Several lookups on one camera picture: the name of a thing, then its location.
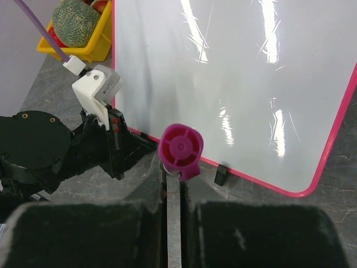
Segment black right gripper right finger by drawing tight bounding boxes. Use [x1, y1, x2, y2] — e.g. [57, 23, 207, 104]
[180, 178, 349, 267]

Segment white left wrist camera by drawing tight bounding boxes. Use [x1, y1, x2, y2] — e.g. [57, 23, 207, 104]
[63, 55, 124, 131]

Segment red tomato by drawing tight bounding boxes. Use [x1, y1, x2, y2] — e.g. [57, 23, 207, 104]
[49, 27, 67, 47]

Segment green netted melon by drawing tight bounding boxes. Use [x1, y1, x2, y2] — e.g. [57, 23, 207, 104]
[52, 0, 100, 48]

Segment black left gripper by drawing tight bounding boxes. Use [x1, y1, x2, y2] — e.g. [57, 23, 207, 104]
[105, 107, 157, 180]

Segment white marker purple cap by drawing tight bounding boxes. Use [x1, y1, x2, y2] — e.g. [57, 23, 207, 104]
[158, 123, 204, 181]

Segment yellow plastic bin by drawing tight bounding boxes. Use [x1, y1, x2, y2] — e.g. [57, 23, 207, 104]
[47, 1, 112, 63]

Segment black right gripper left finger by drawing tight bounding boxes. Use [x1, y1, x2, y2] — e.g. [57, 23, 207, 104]
[1, 154, 165, 267]

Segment pink framed whiteboard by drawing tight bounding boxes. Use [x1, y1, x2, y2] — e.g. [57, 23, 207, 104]
[113, 1, 356, 197]

